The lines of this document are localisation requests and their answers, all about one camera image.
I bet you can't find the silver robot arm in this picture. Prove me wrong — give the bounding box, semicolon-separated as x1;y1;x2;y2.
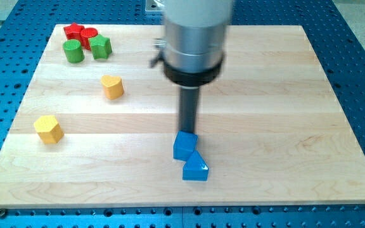
150;0;234;87

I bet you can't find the blue cube block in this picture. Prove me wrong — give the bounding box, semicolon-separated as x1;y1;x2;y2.
173;131;198;161

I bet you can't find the yellow hexagon block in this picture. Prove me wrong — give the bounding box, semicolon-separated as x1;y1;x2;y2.
34;115;65;144

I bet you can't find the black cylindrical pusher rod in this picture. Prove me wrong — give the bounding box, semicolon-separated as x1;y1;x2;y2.
178;86;200;133

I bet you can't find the blue triangle block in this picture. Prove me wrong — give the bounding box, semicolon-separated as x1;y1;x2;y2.
182;151;209;181

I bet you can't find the yellow heart block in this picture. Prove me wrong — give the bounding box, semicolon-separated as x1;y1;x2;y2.
101;75;124;100

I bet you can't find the wooden board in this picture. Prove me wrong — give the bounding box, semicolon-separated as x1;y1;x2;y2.
0;24;365;208

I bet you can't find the green star block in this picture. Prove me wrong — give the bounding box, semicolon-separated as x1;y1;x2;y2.
88;34;112;60

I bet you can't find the silver mounting plate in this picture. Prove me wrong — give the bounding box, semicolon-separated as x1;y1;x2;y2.
143;0;164;15

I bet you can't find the red cylinder block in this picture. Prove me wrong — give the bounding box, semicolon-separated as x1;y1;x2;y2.
80;27;98;50

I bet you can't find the green cylinder block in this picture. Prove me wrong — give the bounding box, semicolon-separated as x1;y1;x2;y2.
63;39;84;63

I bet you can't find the red star block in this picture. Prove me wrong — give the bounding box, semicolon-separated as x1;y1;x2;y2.
63;22;85;41

